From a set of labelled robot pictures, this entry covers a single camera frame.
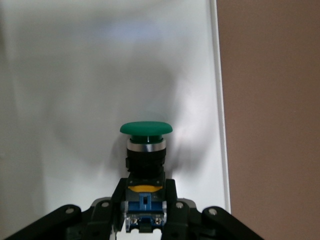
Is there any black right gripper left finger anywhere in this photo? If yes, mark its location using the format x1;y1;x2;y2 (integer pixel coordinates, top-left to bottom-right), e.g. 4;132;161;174
4;177;126;240

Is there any green push button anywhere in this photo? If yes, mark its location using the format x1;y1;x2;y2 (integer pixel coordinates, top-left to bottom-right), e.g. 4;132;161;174
119;120;174;235

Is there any white shallow drawer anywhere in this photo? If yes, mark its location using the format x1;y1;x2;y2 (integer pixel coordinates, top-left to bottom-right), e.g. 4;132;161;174
0;0;232;240

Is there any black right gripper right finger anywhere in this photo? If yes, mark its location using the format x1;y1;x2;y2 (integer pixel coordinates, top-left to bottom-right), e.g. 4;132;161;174
162;178;261;240

